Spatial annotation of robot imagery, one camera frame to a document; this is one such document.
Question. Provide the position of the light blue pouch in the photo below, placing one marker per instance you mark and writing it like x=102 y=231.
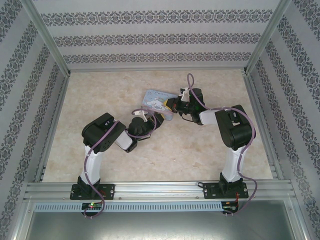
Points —
x=155 y=100

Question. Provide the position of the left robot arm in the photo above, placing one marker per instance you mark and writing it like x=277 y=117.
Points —
x=92 y=162

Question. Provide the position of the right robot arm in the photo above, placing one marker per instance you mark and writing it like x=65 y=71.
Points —
x=233 y=165

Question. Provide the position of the left controller board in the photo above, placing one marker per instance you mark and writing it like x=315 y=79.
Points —
x=91 y=205

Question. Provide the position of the controller board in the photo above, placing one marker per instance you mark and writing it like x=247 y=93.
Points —
x=230 y=206
x=91 y=205

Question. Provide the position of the grey metal sheet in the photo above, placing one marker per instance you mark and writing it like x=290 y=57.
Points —
x=160 y=225

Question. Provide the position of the right controller board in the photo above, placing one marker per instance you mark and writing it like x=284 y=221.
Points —
x=230 y=206

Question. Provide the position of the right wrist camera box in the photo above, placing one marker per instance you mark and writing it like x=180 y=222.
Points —
x=184 y=93

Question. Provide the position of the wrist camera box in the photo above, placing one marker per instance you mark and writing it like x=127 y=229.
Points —
x=140 y=113
x=184 y=93

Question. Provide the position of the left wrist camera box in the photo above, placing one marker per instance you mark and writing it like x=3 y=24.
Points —
x=140 y=113

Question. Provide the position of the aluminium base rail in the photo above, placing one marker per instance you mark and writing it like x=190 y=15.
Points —
x=160 y=190

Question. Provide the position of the aluminium side rail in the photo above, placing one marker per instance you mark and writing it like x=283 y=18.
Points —
x=260 y=110
x=53 y=125

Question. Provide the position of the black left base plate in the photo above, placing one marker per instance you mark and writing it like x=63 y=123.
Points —
x=108 y=191

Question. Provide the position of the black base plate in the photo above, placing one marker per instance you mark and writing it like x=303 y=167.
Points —
x=210 y=191
x=108 y=191

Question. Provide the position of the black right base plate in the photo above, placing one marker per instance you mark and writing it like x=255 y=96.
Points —
x=210 y=191

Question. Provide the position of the aluminium frame post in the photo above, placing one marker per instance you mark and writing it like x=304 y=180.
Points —
x=267 y=37
x=47 y=37

